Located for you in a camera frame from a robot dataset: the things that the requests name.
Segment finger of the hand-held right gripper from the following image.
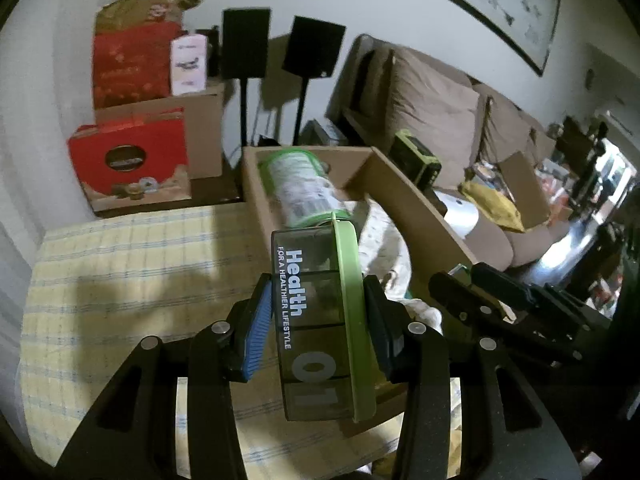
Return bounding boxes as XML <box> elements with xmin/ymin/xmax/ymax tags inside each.
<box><xmin>470</xmin><ymin>262</ymin><xmax>538</xmax><ymax>311</ymax></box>
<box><xmin>429</xmin><ymin>271</ymin><xmax>506</xmax><ymax>331</ymax></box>

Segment green tin can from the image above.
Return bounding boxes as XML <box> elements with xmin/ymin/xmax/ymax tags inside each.
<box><xmin>260</xmin><ymin>146</ymin><xmax>351</xmax><ymax>226</ymax></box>

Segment dark container with green lid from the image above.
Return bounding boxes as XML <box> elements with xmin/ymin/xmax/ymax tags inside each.
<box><xmin>270</xmin><ymin>212</ymin><xmax>377</xmax><ymax>423</ymax></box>

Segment small cardboard box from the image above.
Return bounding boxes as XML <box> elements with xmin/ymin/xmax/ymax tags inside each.
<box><xmin>500</xmin><ymin>151</ymin><xmax>551</xmax><ymax>226</ymax></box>

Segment large brown cushion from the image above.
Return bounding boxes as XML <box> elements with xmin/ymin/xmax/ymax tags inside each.
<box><xmin>385</xmin><ymin>47</ymin><xmax>483</xmax><ymax>186</ymax></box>

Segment black speaker on stand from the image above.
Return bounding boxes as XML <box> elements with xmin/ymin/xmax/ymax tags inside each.
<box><xmin>281</xmin><ymin>16</ymin><xmax>347</xmax><ymax>146</ymax></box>
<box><xmin>221</xmin><ymin>7</ymin><xmax>273</xmax><ymax>148</ymax></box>

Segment red gift bag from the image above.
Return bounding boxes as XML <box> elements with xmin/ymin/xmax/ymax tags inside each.
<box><xmin>67</xmin><ymin>112</ymin><xmax>193</xmax><ymax>213</ymax></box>

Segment torn brown cardboard box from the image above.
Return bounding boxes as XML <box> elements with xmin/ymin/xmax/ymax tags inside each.
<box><xmin>95</xmin><ymin>0</ymin><xmax>206</xmax><ymax>36</ymax></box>

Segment patterned cloth bag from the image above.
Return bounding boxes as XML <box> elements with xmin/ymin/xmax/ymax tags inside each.
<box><xmin>350</xmin><ymin>200</ymin><xmax>443</xmax><ymax>331</ymax></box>

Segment yellow cloth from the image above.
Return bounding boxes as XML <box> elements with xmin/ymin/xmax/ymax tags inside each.
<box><xmin>460</xmin><ymin>180</ymin><xmax>526</xmax><ymax>233</ymax></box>

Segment red gift box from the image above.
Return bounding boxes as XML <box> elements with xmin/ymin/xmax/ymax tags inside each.
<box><xmin>91</xmin><ymin>22</ymin><xmax>183</xmax><ymax>110</ymax></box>

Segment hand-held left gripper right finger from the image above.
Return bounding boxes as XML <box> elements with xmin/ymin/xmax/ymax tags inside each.
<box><xmin>362</xmin><ymin>275</ymin><xmax>583</xmax><ymax>480</ymax></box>

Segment yellow checked tablecloth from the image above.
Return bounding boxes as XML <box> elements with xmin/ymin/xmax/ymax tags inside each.
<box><xmin>20</xmin><ymin>202</ymin><xmax>461</xmax><ymax>480</ymax></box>

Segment white card package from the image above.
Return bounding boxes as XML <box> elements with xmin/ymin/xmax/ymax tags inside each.
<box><xmin>170</xmin><ymin>34</ymin><xmax>210</xmax><ymax>96</ymax></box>

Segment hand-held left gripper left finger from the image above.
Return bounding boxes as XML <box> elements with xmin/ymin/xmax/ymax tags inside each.
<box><xmin>54</xmin><ymin>272</ymin><xmax>275</xmax><ymax>480</ymax></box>

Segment brown sofa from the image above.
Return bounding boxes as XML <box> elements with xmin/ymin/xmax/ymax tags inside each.
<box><xmin>325</xmin><ymin>34</ymin><xmax>576</xmax><ymax>271</ymax></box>

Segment green black device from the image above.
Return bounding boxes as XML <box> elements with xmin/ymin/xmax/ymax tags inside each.
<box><xmin>389</xmin><ymin>130</ymin><xmax>443</xmax><ymax>192</ymax></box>

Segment large brown cardboard box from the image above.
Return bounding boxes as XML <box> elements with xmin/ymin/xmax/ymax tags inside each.
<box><xmin>95</xmin><ymin>82</ymin><xmax>225</xmax><ymax>181</ymax></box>

